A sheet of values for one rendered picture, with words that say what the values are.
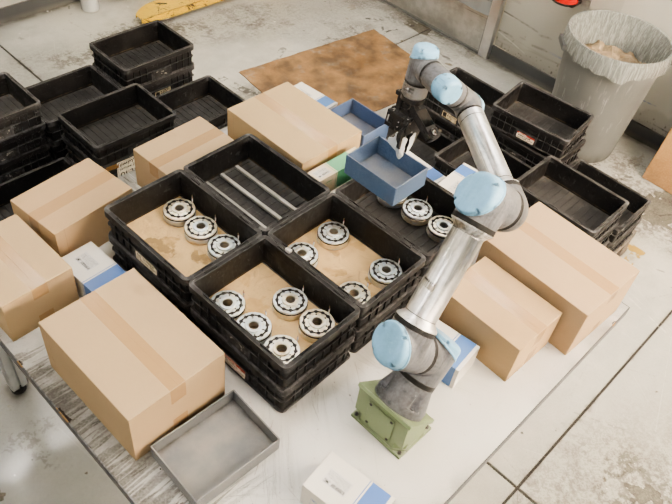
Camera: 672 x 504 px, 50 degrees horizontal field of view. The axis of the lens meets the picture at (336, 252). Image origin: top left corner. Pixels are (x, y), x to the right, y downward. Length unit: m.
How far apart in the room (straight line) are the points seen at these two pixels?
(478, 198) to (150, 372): 0.92
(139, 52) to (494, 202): 2.48
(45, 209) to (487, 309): 1.39
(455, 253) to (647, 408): 1.75
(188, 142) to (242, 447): 1.13
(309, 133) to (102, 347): 1.11
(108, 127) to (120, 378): 1.65
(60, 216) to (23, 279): 0.27
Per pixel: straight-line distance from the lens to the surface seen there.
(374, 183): 2.14
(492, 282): 2.29
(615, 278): 2.41
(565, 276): 2.34
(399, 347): 1.76
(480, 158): 1.98
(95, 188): 2.47
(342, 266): 2.25
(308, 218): 2.30
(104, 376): 1.93
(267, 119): 2.68
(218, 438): 2.03
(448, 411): 2.15
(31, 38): 5.00
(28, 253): 2.30
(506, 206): 1.77
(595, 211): 3.30
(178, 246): 2.29
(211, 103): 3.66
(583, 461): 3.08
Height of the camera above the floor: 2.47
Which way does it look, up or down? 46 degrees down
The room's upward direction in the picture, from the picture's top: 9 degrees clockwise
